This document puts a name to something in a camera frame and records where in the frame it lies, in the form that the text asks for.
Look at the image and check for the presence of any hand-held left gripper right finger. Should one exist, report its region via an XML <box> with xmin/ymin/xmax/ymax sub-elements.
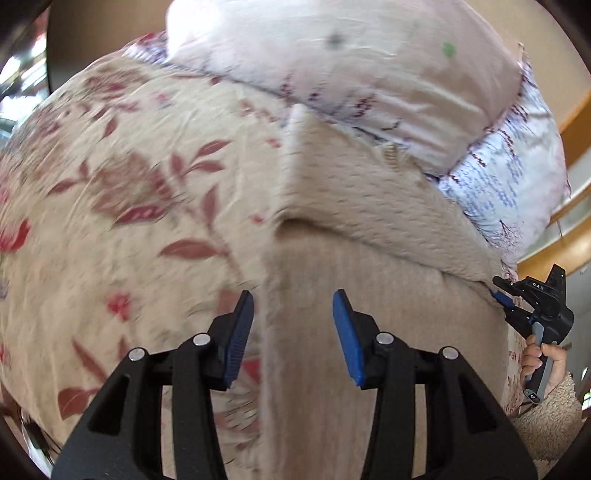
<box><xmin>332</xmin><ymin>289</ymin><xmax>539</xmax><ymax>480</ymax></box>

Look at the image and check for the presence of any pale blue printed pillow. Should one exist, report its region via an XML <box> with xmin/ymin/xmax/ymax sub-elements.
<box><xmin>438</xmin><ymin>44</ymin><xmax>573</xmax><ymax>269</ymax></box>

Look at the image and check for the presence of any dark panel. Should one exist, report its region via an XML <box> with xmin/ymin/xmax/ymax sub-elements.
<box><xmin>46</xmin><ymin>0</ymin><xmax>178</xmax><ymax>93</ymax></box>

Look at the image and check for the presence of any person's right hand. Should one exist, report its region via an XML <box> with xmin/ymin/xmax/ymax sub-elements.
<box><xmin>520</xmin><ymin>334</ymin><xmax>567</xmax><ymax>398</ymax></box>

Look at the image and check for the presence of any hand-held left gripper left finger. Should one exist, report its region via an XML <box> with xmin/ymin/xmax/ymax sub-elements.
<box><xmin>51</xmin><ymin>290</ymin><xmax>256</xmax><ymax>480</ymax></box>

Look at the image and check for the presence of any beige knitted sweater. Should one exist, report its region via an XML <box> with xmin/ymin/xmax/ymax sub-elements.
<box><xmin>257</xmin><ymin>103</ymin><xmax>509</xmax><ymax>480</ymax></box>

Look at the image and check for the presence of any person's right forearm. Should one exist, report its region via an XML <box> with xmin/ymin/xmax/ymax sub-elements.
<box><xmin>510</xmin><ymin>372</ymin><xmax>583</xmax><ymax>462</ymax></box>

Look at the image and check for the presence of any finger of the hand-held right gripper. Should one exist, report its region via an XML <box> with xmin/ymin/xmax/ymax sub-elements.
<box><xmin>492</xmin><ymin>275</ymin><xmax>523</xmax><ymax>297</ymax></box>
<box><xmin>491</xmin><ymin>290</ymin><xmax>534</xmax><ymax>337</ymax></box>

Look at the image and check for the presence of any floral beige bedsheet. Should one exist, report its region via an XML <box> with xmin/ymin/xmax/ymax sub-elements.
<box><xmin>0</xmin><ymin>54</ymin><xmax>528</xmax><ymax>480</ymax></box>

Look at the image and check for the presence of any wooden furniture frame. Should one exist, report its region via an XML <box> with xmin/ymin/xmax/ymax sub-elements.
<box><xmin>517</xmin><ymin>88</ymin><xmax>591</xmax><ymax>280</ymax></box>

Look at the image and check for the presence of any pink floral pillow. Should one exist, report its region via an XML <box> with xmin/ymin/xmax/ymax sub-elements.
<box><xmin>122</xmin><ymin>0</ymin><xmax>525</xmax><ymax>179</ymax></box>

